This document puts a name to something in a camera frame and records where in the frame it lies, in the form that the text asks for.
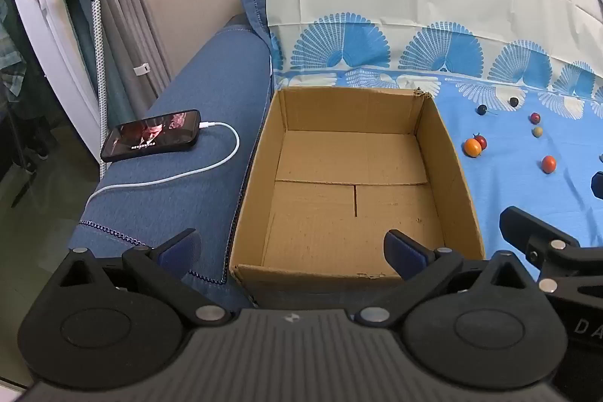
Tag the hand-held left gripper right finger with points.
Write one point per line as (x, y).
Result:
(403, 253)

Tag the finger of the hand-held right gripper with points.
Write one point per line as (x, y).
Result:
(518, 223)
(598, 187)

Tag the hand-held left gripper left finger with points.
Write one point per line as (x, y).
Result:
(181, 253)

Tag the small orange mandarin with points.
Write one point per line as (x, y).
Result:
(472, 148)
(548, 164)

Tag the brown cardboard box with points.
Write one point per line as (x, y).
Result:
(329, 218)

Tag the black smartphone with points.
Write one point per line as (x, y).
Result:
(150, 136)

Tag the blue denim sofa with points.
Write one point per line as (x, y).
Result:
(212, 67)

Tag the white curtain clip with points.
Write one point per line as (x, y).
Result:
(142, 68)

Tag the teal curtain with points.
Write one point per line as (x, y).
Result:
(75, 30)

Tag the grey curtain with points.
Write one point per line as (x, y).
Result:
(136, 6)

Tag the plaid shirt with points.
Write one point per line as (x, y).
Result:
(12, 63)

